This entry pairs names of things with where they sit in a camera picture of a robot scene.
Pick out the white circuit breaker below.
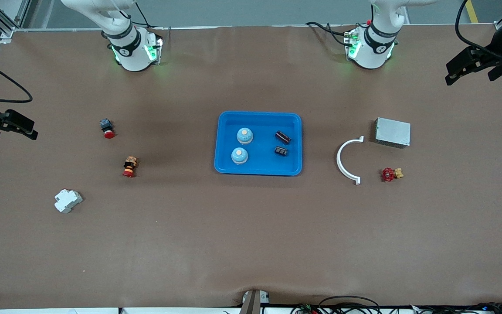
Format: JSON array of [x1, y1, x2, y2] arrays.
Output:
[[54, 188, 84, 214]]

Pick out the red button black body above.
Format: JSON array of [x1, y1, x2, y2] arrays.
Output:
[[100, 119, 116, 139]]

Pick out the silver metal power supply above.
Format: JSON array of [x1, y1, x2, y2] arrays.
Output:
[[374, 117, 411, 149]]

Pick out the red button yellow body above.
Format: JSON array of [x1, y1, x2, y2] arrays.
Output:
[[122, 157, 138, 178]]

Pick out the red handwheel brass valve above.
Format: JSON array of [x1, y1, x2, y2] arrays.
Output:
[[381, 167, 405, 182]]

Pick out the white curved pipe clamp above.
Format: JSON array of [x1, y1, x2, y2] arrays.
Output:
[[336, 136, 365, 186]]

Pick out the blue plastic tray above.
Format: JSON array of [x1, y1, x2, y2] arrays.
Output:
[[214, 111, 303, 177]]

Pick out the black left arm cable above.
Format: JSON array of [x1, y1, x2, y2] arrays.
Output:
[[455, 0, 502, 59]]

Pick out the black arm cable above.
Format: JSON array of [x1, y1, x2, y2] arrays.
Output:
[[455, 0, 502, 59], [0, 51, 33, 104]]

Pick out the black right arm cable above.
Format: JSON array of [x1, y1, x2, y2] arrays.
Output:
[[0, 51, 33, 104]]

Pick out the aluminium frame rail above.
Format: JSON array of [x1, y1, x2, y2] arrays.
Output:
[[0, 0, 29, 44]]

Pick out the black base cable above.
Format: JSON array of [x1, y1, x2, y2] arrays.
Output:
[[305, 21, 358, 47]]

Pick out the black cable bundle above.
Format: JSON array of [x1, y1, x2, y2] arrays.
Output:
[[290, 296, 502, 314]]

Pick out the grey camera stand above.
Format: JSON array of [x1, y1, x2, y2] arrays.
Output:
[[240, 289, 271, 314]]

